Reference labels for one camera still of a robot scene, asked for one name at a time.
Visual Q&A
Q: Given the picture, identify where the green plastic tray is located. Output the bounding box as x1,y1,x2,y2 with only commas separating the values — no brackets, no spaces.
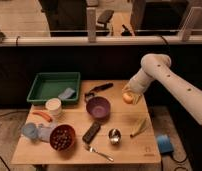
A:
27,72,81,105

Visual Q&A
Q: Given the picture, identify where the orange carrot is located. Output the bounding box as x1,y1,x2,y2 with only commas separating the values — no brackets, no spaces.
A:
32,111,52,122

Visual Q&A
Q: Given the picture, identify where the black office chair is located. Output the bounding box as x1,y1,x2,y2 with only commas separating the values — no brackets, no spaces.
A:
96,10,114,30

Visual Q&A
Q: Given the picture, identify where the shiny metal cup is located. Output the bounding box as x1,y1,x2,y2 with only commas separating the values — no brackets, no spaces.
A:
108,129,121,145

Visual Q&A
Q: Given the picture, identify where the purple bowl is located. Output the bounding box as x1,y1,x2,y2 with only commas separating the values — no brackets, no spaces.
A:
86,96,111,119

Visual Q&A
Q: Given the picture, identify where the blue grey sponge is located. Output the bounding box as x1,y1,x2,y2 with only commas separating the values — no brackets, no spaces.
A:
58,88,75,100

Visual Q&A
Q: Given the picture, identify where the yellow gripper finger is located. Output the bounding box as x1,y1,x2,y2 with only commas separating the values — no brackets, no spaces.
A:
122,84,142,104

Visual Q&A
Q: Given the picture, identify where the silver fork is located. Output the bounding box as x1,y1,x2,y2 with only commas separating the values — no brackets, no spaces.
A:
84,144,114,162

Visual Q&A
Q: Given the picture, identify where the red bowl with beans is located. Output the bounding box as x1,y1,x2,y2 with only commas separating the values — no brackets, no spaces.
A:
50,124,76,151

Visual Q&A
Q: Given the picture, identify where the black handled peeler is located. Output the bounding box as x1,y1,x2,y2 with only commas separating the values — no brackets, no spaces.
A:
84,83,113,99

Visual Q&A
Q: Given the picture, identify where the wooden table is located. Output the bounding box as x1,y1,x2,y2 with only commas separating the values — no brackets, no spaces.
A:
12,80,161,165

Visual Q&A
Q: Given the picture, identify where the orange yellow apple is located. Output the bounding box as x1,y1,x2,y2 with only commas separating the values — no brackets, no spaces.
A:
122,92,134,104

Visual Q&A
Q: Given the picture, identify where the clear plastic bag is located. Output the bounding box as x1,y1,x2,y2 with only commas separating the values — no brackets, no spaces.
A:
38,123,57,142

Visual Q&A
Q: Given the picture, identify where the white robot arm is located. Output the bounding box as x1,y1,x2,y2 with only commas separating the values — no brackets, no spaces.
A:
122,53,202,126

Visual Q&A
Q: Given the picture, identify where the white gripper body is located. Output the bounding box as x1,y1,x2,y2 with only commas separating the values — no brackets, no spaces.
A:
128,69,154,94

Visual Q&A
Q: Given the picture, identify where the yellow banana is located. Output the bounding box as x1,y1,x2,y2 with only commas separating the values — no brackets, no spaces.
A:
130,117,146,138

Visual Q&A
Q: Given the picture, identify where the white paper cup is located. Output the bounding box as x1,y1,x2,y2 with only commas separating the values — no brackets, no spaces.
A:
45,98,62,116

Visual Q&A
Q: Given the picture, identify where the black remote control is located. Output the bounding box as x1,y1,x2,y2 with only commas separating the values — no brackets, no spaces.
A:
82,122,101,144

